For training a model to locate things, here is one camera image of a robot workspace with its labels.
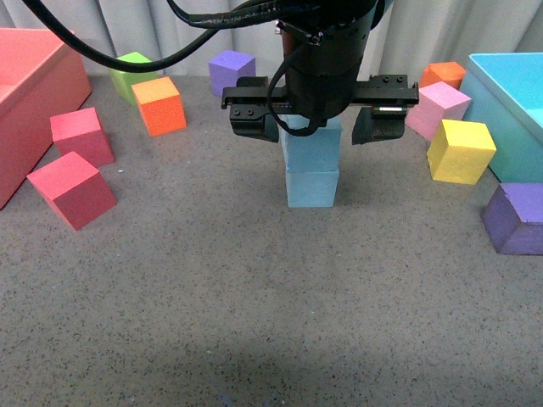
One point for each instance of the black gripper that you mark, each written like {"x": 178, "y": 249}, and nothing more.
{"x": 317, "y": 79}

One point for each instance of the right orange foam cube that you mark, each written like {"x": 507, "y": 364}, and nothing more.
{"x": 451, "y": 73}

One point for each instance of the orange foam cube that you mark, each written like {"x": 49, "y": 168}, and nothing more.
{"x": 160, "y": 106}
{"x": 451, "y": 73}

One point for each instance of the red plastic bin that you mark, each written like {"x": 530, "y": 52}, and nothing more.
{"x": 40, "y": 77}

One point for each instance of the rear red foam cube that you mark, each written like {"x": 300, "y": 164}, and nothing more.
{"x": 82, "y": 132}

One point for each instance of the front red foam cube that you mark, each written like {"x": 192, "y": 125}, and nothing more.
{"x": 74, "y": 189}

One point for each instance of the green foam cube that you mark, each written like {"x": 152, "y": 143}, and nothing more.
{"x": 123, "y": 81}

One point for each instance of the light blue plastic bin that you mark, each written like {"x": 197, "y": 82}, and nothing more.
{"x": 506, "y": 93}

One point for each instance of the red foam cube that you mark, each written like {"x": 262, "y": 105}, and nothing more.
{"x": 82, "y": 132}
{"x": 74, "y": 189}

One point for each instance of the light blue foam cube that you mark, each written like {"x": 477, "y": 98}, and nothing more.
{"x": 318, "y": 152}
{"x": 311, "y": 189}

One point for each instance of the pink foam cube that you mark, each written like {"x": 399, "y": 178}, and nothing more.
{"x": 437, "y": 102}

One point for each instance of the left orange foam cube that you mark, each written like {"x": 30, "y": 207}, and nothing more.
{"x": 160, "y": 106}

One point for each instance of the rear purple foam cube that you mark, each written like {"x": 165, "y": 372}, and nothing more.
{"x": 226, "y": 67}

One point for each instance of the front purple foam cube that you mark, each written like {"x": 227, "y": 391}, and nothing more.
{"x": 513, "y": 218}

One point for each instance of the purple foam cube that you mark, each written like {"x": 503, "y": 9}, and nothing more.
{"x": 513, "y": 218}
{"x": 226, "y": 67}

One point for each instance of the yellow foam cube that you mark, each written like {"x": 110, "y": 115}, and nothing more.
{"x": 460, "y": 152}

